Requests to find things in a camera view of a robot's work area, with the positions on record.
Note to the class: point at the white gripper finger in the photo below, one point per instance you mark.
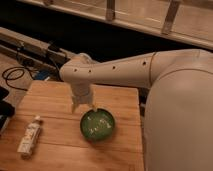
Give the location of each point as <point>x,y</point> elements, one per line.
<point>93,107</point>
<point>73,108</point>

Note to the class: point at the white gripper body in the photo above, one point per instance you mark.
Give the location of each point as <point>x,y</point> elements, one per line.
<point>82,93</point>

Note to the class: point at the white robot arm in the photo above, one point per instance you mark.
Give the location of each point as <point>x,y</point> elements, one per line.
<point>178,123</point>

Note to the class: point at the green ceramic bowl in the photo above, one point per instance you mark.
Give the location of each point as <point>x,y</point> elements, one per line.
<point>97,125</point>

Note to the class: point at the blue object behind table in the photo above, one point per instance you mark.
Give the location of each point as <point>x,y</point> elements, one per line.
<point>42,75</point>

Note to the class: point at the black device at left edge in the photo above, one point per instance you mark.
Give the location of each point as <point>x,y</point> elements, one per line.
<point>6,109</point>

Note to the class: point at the black clamp on rail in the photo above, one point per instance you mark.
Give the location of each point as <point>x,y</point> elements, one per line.
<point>53,50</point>

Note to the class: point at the metal window rail frame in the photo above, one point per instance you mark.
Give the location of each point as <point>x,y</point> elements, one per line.
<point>21,47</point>

